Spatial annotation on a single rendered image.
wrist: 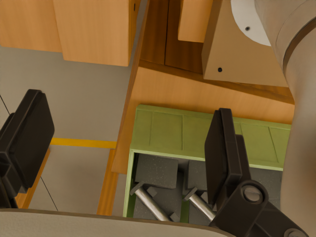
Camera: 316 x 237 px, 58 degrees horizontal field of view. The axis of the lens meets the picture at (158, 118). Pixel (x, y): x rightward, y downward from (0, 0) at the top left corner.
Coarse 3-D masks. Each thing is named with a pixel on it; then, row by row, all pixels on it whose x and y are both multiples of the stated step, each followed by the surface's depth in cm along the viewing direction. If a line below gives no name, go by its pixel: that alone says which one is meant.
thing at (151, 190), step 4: (152, 188) 88; (148, 192) 88; (152, 192) 88; (156, 192) 88; (152, 196) 87; (140, 200) 90; (168, 216) 88; (172, 216) 86; (176, 216) 86; (172, 220) 87; (176, 220) 86
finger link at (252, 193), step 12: (252, 180) 11; (240, 192) 11; (252, 192) 11; (264, 192) 11; (228, 204) 11; (240, 204) 11; (252, 204) 11; (264, 204) 11; (216, 216) 10; (228, 216) 10; (240, 216) 10; (252, 216) 10; (216, 228) 10; (228, 228) 10; (240, 228) 10
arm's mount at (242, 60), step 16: (224, 0) 46; (224, 16) 48; (208, 32) 56; (224, 32) 50; (240, 32) 49; (208, 48) 54; (224, 48) 52; (240, 48) 52; (256, 48) 51; (208, 64) 54; (224, 64) 54; (240, 64) 54; (256, 64) 54; (272, 64) 54; (224, 80) 57; (240, 80) 57; (256, 80) 56; (272, 80) 56
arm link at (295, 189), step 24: (312, 24) 28; (288, 48) 30; (312, 48) 27; (288, 72) 30; (312, 72) 26; (312, 96) 25; (312, 120) 25; (288, 144) 26; (312, 144) 25; (288, 168) 26; (312, 168) 24; (288, 192) 25; (312, 192) 23; (288, 216) 24; (312, 216) 22
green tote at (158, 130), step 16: (144, 112) 81; (160, 112) 82; (176, 112) 82; (192, 112) 84; (144, 128) 77; (160, 128) 78; (176, 128) 79; (192, 128) 79; (208, 128) 80; (240, 128) 82; (256, 128) 83; (272, 128) 84; (288, 128) 84; (144, 144) 73; (160, 144) 74; (176, 144) 75; (192, 144) 76; (256, 144) 79; (272, 144) 79; (128, 160) 75; (256, 160) 74; (272, 160) 75; (128, 176) 81; (128, 192) 87; (128, 208) 103
